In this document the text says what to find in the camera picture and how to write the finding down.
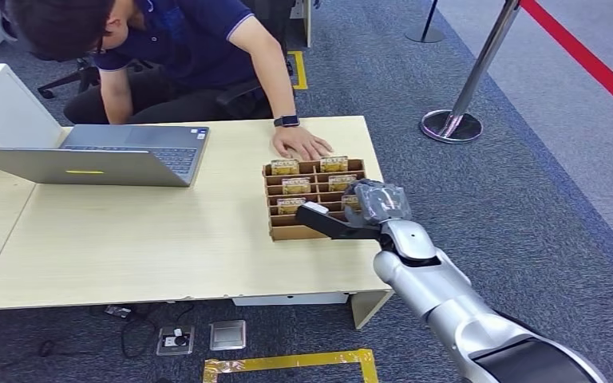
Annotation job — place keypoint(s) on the silver floor plate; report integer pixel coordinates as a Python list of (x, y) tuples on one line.
[(227, 335)]

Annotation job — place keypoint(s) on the person's right forearm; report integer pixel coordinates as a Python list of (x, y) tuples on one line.
[(116, 103)]

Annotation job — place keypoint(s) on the brown cardboard card holder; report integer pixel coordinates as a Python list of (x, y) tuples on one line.
[(290, 230)]

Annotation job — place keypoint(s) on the grey laptop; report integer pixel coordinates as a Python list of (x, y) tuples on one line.
[(100, 158)]

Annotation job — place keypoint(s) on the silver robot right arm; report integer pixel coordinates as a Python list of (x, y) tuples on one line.
[(428, 285)]

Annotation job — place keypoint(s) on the floor socket with plug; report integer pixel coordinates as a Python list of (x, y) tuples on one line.
[(175, 341)]

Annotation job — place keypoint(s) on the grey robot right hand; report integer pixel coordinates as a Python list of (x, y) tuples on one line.
[(386, 203)]

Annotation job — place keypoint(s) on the person's left hand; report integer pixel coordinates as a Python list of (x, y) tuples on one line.
[(298, 142)]

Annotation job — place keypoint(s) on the yellow floor tape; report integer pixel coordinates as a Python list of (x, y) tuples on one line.
[(285, 362), (301, 69)]

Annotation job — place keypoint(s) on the white partition panel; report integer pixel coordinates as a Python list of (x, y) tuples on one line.
[(306, 24)]

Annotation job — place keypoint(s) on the person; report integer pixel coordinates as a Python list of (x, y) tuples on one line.
[(190, 47)]

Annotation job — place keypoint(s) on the white display box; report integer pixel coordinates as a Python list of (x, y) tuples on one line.
[(10, 111)]

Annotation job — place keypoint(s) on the black office chair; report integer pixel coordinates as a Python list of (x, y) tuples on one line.
[(74, 79)]

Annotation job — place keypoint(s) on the red barrier belt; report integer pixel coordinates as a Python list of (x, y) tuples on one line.
[(587, 61)]

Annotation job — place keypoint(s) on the gold printed card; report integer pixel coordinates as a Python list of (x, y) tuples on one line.
[(290, 206), (350, 202), (341, 183), (285, 167), (334, 164), (296, 186)]

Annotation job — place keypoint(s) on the black smartwatch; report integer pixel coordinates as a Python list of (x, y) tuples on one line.
[(287, 121)]

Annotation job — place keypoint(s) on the person's left forearm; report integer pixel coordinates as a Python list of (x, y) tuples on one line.
[(282, 95)]

